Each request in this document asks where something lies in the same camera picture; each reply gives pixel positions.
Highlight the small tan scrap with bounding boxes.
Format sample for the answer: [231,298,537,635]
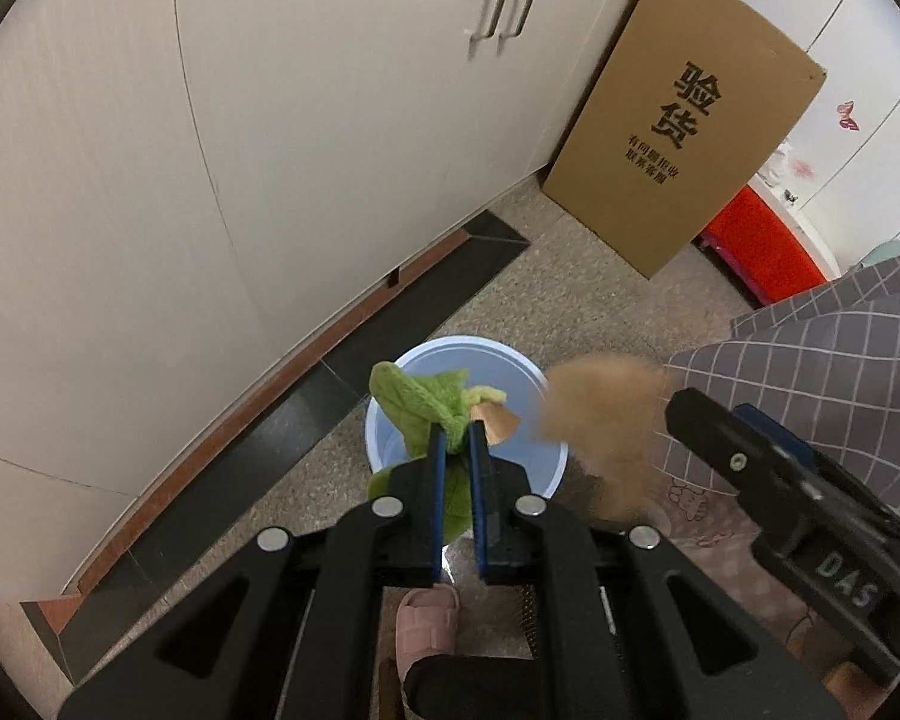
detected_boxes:
[471,401,520,447]

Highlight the white wardrobe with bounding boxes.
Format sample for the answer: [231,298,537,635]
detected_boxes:
[720,0,900,271]

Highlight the large cardboard box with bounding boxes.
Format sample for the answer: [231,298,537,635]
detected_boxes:
[541,0,827,280]

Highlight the tan fuzzy cloth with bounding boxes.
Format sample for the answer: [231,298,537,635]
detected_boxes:
[540,351,680,526]

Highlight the grey cabinet handle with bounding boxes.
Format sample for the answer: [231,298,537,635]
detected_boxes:
[495,0,536,53]
[463,0,505,55]

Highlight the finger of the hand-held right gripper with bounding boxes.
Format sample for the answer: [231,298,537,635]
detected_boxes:
[665,388,826,541]
[733,403,841,482]

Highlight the red storage bin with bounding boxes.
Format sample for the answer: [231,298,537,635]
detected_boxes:
[699,184,841,307]

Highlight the pink slipper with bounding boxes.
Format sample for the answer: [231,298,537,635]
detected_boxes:
[396,583,462,680]

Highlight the grey checked bedsheet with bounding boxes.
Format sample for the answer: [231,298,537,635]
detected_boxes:
[592,255,900,661]

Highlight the white cabinet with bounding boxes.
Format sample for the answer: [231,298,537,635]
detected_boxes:
[0,0,650,605]

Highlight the green plush cloth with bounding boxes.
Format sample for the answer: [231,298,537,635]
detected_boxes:
[366,361,509,545]

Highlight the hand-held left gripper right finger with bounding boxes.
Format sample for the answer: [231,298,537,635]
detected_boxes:
[469,420,845,720]

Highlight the light blue plastic bin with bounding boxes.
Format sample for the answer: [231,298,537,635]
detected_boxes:
[364,336,571,500]

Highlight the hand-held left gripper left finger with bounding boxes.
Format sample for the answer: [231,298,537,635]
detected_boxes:
[58,424,451,720]

